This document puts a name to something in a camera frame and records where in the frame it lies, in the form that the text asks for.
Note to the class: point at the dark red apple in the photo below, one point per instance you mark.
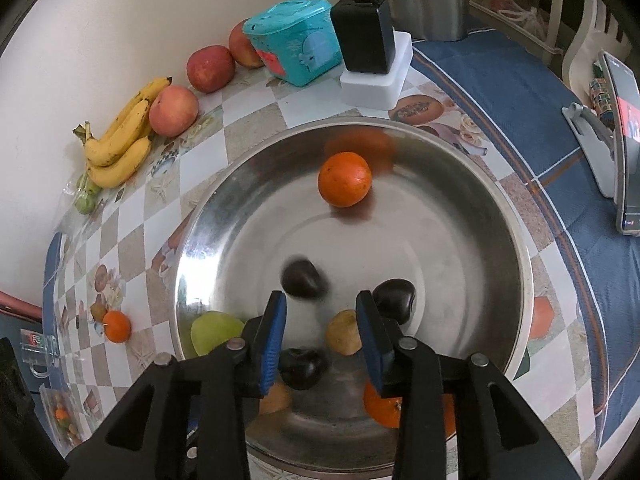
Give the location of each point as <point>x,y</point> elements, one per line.
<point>211,68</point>

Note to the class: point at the black power adapter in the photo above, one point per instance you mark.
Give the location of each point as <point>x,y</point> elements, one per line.
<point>362,35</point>

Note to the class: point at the pale pink apple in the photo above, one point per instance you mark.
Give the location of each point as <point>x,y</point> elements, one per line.
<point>173,110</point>

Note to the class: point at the grey phone stand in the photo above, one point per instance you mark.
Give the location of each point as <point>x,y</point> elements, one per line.
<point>590,145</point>

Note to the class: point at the green apple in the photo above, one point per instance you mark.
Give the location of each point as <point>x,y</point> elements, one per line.
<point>215,332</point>

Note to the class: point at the red yellow apple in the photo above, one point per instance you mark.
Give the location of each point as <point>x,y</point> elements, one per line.
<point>242,45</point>

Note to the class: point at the small potato-like kiwi in bowl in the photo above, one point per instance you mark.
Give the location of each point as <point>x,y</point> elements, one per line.
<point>342,332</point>

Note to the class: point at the small orange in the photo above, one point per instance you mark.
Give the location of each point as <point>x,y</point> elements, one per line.
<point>345,180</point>

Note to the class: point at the dark plum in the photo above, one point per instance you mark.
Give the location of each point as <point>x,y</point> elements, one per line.
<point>302,367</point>
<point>302,277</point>
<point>397,300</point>

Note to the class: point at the bag of green fruit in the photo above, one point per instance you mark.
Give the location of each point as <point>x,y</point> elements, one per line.
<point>85,200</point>

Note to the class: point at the smartphone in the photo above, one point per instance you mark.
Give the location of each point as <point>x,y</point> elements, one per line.
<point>625,160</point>

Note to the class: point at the clear bag of snacks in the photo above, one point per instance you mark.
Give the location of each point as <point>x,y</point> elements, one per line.
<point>62,417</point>

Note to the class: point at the teal plastic box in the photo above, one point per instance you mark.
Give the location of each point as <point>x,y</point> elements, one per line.
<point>295,45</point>

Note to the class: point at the orange with leafy stem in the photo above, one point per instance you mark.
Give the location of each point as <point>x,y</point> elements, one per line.
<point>117,327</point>

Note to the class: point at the pink bar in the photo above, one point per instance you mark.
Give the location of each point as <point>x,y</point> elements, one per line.
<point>15,305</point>

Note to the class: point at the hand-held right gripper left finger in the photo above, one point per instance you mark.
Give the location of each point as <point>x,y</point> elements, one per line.
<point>272,345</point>

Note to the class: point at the large smooth orange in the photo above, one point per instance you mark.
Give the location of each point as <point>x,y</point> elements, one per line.
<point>382,407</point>

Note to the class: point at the round steel basin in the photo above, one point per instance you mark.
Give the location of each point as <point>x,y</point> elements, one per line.
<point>450,240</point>

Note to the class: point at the clear plastic clip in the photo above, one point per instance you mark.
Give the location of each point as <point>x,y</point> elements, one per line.
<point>37,352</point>

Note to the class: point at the plastic bag on chair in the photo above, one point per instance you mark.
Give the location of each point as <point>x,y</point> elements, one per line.
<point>525,17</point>

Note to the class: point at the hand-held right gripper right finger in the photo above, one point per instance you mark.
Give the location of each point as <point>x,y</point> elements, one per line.
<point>372,345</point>

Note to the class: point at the steel kettle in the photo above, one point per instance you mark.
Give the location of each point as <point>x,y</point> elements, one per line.
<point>430,0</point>

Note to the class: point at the yellow banana bunch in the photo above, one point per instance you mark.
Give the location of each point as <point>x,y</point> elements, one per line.
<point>120,145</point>

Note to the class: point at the white chair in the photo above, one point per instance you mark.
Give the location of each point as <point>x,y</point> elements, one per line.
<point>580,30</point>

